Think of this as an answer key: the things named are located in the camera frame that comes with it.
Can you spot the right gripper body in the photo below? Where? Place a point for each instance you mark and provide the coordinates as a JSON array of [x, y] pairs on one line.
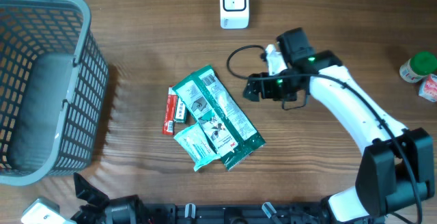
[[278, 89]]

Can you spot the green 3M gloves bag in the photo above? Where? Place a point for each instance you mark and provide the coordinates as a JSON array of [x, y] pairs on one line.
[[229, 131]]

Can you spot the green white small box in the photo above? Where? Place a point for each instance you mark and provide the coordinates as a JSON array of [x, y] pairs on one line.
[[181, 112]]

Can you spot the light green wet wipes pack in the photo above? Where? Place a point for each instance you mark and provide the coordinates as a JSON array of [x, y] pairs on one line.
[[195, 143]]

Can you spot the small red packet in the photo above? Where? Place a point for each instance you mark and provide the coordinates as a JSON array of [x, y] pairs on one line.
[[172, 99]]

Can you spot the green lid jar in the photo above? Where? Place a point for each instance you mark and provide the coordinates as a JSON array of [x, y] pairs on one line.
[[418, 67]]

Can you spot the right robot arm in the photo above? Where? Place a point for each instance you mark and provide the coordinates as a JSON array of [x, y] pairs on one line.
[[397, 163]]

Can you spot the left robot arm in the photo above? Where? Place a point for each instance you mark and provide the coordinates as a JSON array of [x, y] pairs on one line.
[[99, 209]]

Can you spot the white barcode scanner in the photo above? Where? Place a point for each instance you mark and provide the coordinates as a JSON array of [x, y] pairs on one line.
[[234, 14]]

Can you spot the grey plastic shopping basket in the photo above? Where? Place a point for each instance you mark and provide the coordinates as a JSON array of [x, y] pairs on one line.
[[53, 81]]

